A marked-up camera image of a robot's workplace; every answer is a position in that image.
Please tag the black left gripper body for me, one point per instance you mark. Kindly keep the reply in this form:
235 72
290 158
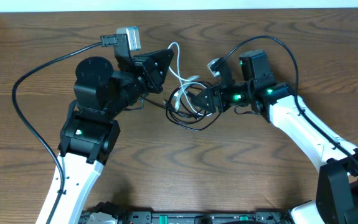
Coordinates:
149 73

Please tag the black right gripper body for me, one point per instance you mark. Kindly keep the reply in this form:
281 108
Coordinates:
235 94

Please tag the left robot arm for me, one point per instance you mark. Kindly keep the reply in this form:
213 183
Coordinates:
90 132

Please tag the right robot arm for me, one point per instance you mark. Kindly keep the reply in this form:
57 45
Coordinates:
335 159

